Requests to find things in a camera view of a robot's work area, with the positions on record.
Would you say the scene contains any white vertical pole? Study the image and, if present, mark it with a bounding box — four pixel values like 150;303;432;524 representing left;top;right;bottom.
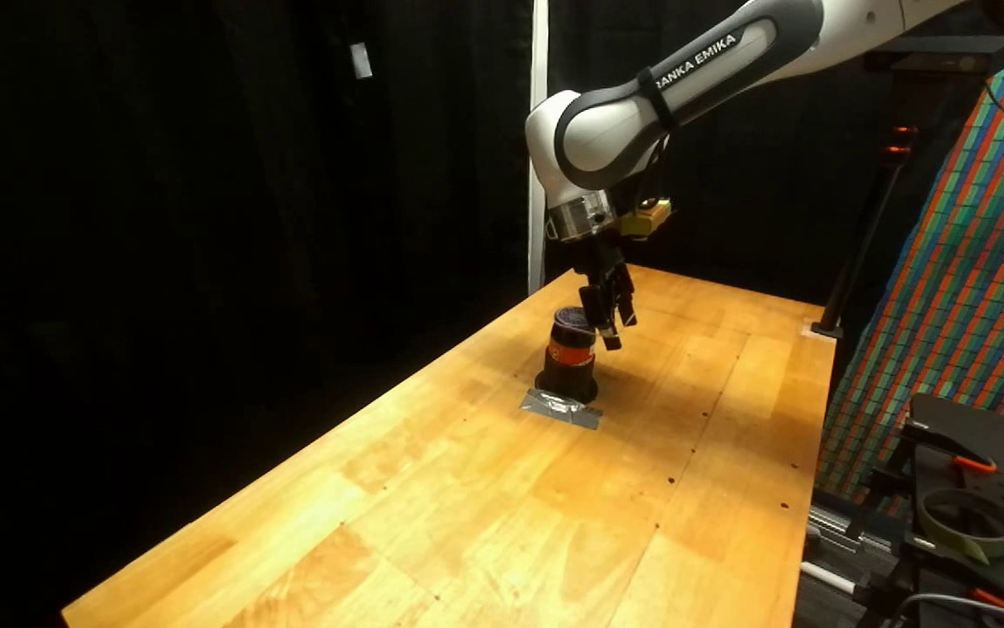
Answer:
522;0;556;295

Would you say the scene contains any black upside-down cup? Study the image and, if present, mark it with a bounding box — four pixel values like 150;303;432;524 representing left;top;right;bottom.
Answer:
532;303;603;404

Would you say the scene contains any black curtain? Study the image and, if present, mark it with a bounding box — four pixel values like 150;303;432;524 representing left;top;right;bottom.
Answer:
0;0;912;628

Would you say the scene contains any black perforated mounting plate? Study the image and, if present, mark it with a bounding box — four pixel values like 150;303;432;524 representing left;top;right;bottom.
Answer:
889;391;1004;585

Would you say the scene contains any black tripod stand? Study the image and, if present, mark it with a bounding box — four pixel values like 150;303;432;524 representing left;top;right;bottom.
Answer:
811;114;923;342

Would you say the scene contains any white tag on curtain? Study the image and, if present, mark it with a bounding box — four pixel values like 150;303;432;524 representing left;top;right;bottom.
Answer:
344;40;376;83

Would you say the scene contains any colourful woven panel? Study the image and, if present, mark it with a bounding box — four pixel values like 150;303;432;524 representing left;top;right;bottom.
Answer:
816;43;1004;504

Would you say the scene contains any aluminium frame rail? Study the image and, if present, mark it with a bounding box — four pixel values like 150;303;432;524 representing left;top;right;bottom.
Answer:
801;499;912;602

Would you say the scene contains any yellowish wrist camera block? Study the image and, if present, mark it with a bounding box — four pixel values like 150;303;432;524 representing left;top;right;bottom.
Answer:
615;197;675;245

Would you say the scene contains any pale tape roll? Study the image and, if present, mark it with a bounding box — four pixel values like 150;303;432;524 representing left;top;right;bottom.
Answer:
917;487;1004;570

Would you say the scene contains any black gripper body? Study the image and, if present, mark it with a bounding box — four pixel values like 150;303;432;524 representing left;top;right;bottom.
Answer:
575;228;634;298

